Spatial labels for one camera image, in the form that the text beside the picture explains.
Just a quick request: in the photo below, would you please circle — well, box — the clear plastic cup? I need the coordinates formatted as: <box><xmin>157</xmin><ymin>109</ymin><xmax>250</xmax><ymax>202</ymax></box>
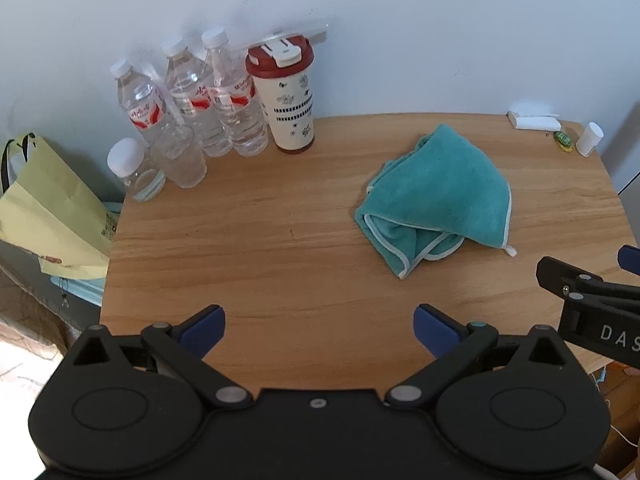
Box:
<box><xmin>149</xmin><ymin>122</ymin><xmax>208</xmax><ymax>190</ymax></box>

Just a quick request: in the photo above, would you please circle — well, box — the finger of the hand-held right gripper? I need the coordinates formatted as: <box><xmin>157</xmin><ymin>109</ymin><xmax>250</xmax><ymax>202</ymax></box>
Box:
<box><xmin>536</xmin><ymin>256</ymin><xmax>640</xmax><ymax>311</ymax></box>
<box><xmin>617</xmin><ymin>245</ymin><xmax>640</xmax><ymax>277</ymax></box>

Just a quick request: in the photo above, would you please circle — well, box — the clear water bottle red label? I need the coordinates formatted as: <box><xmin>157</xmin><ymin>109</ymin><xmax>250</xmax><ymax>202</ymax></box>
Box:
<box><xmin>161</xmin><ymin>35</ymin><xmax>235</xmax><ymax>158</ymax></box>
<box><xmin>109</xmin><ymin>57</ymin><xmax>176</xmax><ymax>153</ymax></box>
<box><xmin>201</xmin><ymin>27</ymin><xmax>271</xmax><ymax>158</ymax></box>

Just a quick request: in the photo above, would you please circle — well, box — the white plastic bottle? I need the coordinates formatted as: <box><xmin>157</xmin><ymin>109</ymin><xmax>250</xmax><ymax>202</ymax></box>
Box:
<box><xmin>575</xmin><ymin>121</ymin><xmax>605</xmax><ymax>158</ymax></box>

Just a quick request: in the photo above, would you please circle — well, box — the teal towel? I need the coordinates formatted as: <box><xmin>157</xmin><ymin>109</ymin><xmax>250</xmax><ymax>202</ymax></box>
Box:
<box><xmin>354</xmin><ymin>124</ymin><xmax>518</xmax><ymax>281</ymax></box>

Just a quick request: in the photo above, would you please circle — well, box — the white tumbler with red lid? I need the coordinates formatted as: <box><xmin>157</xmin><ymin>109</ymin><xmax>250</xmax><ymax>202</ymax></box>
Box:
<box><xmin>244</xmin><ymin>35</ymin><xmax>317</xmax><ymax>156</ymax></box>

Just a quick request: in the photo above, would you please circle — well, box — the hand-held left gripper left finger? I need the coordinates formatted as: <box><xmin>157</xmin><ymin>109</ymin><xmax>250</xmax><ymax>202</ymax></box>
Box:
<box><xmin>67</xmin><ymin>304</ymin><xmax>253</xmax><ymax>409</ymax></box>

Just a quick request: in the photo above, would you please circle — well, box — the yellow-green paper bag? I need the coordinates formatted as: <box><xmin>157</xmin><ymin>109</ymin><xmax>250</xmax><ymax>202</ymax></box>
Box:
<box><xmin>0</xmin><ymin>132</ymin><xmax>118</xmax><ymax>281</ymax></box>

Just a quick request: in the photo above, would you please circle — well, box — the white tissue pack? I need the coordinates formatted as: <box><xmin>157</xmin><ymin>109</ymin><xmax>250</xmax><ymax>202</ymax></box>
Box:
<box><xmin>507</xmin><ymin>109</ymin><xmax>563</xmax><ymax>133</ymax></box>

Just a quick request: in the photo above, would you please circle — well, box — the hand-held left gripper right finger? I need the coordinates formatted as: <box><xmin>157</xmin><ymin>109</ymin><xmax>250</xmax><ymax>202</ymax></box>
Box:
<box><xmin>384</xmin><ymin>304</ymin><xmax>576</xmax><ymax>409</ymax></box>

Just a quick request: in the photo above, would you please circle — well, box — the glass jar with white lid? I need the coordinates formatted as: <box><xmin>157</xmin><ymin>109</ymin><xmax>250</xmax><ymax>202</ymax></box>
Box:
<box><xmin>106</xmin><ymin>137</ymin><xmax>167</xmax><ymax>203</ymax></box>

